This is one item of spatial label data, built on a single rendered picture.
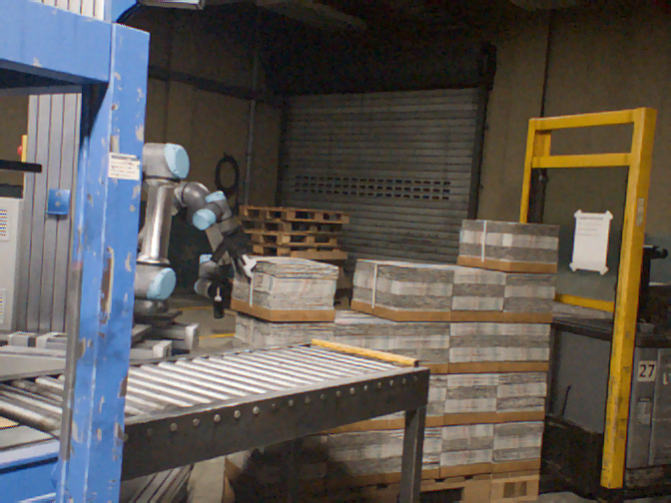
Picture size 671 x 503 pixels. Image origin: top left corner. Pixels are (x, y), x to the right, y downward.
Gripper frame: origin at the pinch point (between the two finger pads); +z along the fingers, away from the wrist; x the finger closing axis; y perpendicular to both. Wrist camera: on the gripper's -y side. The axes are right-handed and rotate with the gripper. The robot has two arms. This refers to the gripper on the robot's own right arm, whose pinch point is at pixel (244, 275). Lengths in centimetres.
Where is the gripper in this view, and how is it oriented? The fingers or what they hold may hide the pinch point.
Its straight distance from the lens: 339.2
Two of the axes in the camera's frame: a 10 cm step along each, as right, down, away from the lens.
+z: 3.6, 8.9, 2.9
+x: -4.9, -0.9, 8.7
